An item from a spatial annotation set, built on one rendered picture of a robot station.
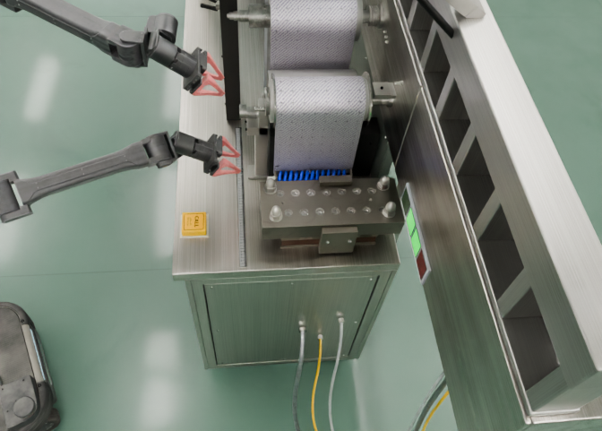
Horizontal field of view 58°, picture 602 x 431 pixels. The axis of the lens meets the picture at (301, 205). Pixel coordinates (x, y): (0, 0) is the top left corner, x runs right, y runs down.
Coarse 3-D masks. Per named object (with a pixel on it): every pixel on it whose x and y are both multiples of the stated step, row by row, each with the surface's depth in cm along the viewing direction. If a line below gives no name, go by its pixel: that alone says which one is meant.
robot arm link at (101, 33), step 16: (16, 0) 131; (32, 0) 129; (48, 0) 130; (48, 16) 130; (64, 16) 128; (80, 16) 128; (96, 16) 129; (80, 32) 129; (96, 32) 126; (112, 32) 126; (112, 48) 129; (128, 48) 125; (128, 64) 129
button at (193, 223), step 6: (186, 216) 162; (192, 216) 162; (198, 216) 163; (204, 216) 163; (186, 222) 161; (192, 222) 161; (198, 222) 161; (204, 222) 162; (186, 228) 160; (192, 228) 160; (198, 228) 160; (204, 228) 160; (186, 234) 160; (192, 234) 161; (198, 234) 161; (204, 234) 161
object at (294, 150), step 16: (288, 144) 152; (304, 144) 153; (320, 144) 153; (336, 144) 154; (352, 144) 155; (288, 160) 158; (304, 160) 158; (320, 160) 159; (336, 160) 160; (352, 160) 160
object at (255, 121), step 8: (248, 112) 153; (256, 112) 153; (264, 112) 151; (248, 120) 157; (256, 120) 158; (264, 120) 154; (248, 128) 156; (256, 128) 156; (264, 128) 156; (256, 136) 160; (264, 136) 160; (256, 144) 163; (264, 144) 163; (256, 152) 166; (264, 152) 166; (256, 160) 169; (264, 160) 169; (248, 168) 176; (256, 168) 172; (264, 168) 173; (248, 176) 174; (256, 176) 174; (264, 176) 175
